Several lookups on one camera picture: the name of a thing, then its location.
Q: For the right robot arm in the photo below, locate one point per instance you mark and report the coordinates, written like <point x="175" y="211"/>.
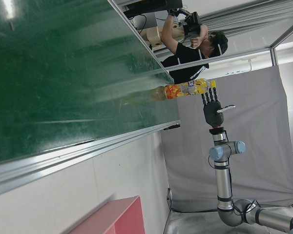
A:
<point x="223" y="182"/>

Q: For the person in black shirt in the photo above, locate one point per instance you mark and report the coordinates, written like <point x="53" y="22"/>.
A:
<point x="184" y="52"/>

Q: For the grey cloth backdrop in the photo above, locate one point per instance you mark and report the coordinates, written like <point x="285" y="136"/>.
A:
<point x="258" y="146"/>

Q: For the cardboard box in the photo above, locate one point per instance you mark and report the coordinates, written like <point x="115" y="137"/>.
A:
<point x="152" y="35"/>

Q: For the aluminium frame beam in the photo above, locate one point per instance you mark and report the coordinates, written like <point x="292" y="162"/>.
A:
<point x="285" y="35"/>

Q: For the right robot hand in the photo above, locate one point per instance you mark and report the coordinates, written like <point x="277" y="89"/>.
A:
<point x="213" y="114"/>

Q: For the green conveyor belt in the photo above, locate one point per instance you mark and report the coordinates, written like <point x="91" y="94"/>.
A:
<point x="63" y="73"/>

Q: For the black teleoperation glove device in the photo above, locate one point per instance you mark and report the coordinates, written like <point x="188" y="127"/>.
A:
<point x="192" y="22"/>

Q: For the orange juice bottle yellow cap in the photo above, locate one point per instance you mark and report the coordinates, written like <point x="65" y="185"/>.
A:
<point x="185" y="89"/>

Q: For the black computer monitor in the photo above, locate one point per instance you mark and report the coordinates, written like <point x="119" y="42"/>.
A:
<point x="172" y="3"/>

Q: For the aluminium frame post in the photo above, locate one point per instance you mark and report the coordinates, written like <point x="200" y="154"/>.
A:
<point x="234" y="54"/>

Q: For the pink plastic basket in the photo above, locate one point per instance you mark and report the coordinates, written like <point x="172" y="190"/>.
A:
<point x="127" y="219"/>

